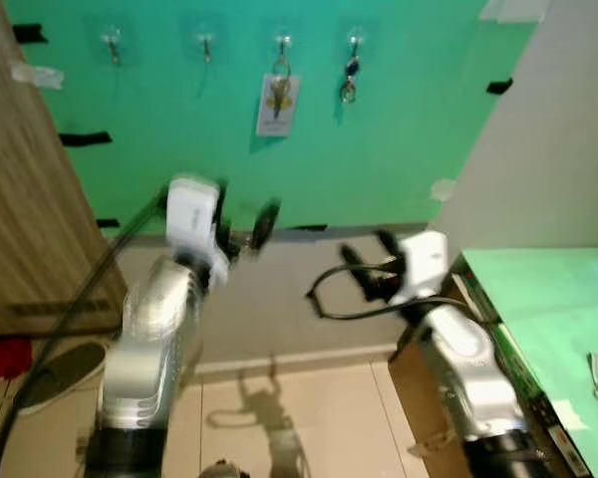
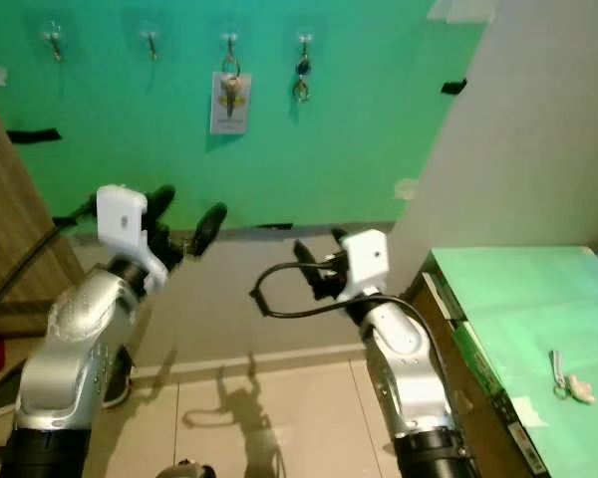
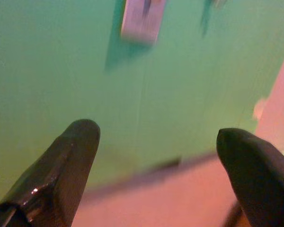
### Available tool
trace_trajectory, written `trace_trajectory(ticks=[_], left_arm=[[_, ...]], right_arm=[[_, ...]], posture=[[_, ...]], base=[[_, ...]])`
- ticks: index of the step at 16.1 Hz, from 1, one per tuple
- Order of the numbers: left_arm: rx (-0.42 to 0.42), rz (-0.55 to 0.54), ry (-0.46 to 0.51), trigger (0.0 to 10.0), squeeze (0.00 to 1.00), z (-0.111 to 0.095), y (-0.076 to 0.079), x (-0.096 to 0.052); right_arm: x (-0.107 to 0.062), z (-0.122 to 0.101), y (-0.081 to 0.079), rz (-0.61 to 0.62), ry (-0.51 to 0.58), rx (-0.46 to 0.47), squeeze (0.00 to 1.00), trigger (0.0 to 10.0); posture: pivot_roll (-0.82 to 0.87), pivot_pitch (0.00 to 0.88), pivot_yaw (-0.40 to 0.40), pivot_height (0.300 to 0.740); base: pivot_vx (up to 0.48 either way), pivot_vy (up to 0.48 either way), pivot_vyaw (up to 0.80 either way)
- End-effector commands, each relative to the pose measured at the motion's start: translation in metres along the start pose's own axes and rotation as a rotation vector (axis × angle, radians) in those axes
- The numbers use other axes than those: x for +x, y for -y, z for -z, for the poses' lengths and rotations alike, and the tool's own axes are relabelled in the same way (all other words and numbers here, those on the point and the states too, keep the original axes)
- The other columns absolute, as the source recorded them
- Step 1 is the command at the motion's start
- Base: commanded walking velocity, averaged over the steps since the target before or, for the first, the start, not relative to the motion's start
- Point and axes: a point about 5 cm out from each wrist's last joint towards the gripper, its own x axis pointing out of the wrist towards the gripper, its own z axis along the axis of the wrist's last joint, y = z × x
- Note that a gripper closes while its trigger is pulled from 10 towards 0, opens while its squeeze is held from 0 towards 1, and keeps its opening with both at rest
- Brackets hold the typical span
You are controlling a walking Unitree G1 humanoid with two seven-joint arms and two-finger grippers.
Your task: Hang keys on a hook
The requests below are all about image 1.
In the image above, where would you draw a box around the grey robot foot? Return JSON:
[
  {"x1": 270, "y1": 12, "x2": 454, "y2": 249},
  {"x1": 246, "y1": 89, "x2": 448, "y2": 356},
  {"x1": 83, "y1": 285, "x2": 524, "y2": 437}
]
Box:
[{"x1": 197, "y1": 459, "x2": 250, "y2": 478}]

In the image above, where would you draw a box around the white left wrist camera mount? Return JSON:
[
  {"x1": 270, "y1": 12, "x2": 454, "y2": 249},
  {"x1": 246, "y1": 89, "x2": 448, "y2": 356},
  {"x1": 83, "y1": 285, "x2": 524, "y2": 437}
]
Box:
[{"x1": 165, "y1": 177, "x2": 230, "y2": 285}]

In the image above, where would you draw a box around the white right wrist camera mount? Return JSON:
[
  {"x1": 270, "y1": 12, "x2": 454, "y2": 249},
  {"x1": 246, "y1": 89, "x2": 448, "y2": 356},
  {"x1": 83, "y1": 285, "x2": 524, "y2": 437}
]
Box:
[{"x1": 394, "y1": 231, "x2": 449, "y2": 305}]

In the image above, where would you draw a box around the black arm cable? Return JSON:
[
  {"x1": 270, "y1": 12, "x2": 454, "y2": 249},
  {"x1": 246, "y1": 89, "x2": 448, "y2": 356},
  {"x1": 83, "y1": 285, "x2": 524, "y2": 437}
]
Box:
[
  {"x1": 307, "y1": 261, "x2": 464, "y2": 322},
  {"x1": 0, "y1": 189, "x2": 170, "y2": 478}
]

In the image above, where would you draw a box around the white wall box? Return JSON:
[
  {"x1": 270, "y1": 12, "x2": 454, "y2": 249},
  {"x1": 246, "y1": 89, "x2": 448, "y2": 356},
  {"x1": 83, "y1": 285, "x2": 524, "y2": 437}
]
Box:
[{"x1": 478, "y1": 0, "x2": 551, "y2": 23}]

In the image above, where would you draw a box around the clear adhesive wall hook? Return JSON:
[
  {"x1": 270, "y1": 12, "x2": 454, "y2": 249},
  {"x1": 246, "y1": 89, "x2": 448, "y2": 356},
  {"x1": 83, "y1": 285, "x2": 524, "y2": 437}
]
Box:
[
  {"x1": 100, "y1": 27, "x2": 124, "y2": 67},
  {"x1": 271, "y1": 25, "x2": 294, "y2": 63},
  {"x1": 345, "y1": 25, "x2": 368, "y2": 59},
  {"x1": 193, "y1": 22, "x2": 218, "y2": 63}
]

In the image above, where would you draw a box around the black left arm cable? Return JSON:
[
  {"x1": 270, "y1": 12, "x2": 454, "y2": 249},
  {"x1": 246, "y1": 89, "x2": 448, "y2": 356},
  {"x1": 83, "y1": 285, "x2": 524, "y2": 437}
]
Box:
[{"x1": 0, "y1": 189, "x2": 170, "y2": 478}]

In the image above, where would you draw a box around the dark shoe with white sole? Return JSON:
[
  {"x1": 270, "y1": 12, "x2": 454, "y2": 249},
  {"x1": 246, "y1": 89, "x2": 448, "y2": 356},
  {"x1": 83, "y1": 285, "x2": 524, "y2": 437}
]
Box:
[{"x1": 15, "y1": 339, "x2": 109, "y2": 416}]

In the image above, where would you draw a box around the black key fob with ring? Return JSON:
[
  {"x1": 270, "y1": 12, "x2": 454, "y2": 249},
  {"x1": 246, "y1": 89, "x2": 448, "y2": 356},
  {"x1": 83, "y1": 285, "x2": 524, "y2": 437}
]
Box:
[{"x1": 340, "y1": 55, "x2": 362, "y2": 105}]

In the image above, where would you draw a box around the green wall sheet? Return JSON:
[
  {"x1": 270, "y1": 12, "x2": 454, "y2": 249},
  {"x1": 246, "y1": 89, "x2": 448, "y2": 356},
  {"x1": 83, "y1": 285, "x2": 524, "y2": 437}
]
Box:
[{"x1": 2, "y1": 0, "x2": 539, "y2": 238}]

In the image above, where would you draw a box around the key with white tag card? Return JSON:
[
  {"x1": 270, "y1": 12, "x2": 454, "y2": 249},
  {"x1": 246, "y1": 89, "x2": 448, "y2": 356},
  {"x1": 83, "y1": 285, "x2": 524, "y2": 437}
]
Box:
[{"x1": 256, "y1": 55, "x2": 300, "y2": 137}]

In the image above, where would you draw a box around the red cloth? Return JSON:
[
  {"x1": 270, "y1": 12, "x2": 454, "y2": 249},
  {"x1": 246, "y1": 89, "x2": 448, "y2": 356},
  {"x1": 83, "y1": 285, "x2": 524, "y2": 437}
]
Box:
[{"x1": 0, "y1": 337, "x2": 33, "y2": 382}]

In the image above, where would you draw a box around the green table mat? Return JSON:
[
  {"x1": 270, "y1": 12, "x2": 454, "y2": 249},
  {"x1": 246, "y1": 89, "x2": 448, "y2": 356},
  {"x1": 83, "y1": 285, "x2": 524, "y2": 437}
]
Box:
[{"x1": 461, "y1": 247, "x2": 598, "y2": 478}]

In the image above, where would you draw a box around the brown wooden door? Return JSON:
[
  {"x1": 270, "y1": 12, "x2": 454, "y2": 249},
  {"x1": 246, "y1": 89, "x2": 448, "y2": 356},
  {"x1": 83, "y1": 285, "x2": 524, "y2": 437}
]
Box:
[{"x1": 0, "y1": 0, "x2": 129, "y2": 338}]

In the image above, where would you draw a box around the white paper label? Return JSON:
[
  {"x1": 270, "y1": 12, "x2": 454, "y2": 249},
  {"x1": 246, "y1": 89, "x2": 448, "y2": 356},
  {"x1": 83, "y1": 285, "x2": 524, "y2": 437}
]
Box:
[{"x1": 553, "y1": 398, "x2": 591, "y2": 431}]

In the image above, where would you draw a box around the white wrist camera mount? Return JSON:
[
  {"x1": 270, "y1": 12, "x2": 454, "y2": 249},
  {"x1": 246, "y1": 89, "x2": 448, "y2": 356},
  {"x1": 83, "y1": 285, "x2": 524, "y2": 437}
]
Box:
[
  {"x1": 165, "y1": 177, "x2": 230, "y2": 285},
  {"x1": 394, "y1": 231, "x2": 449, "y2": 305}
]

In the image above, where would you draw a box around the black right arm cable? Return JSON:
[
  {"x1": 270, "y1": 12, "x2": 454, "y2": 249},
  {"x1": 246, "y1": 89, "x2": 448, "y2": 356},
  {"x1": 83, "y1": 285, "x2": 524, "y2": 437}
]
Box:
[{"x1": 307, "y1": 261, "x2": 464, "y2": 322}]

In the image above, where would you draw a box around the white tape piece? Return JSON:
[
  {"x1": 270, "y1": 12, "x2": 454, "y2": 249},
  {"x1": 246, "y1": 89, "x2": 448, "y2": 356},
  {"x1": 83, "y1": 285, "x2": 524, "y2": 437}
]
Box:
[
  {"x1": 10, "y1": 63, "x2": 65, "y2": 89},
  {"x1": 431, "y1": 179, "x2": 456, "y2": 202}
]

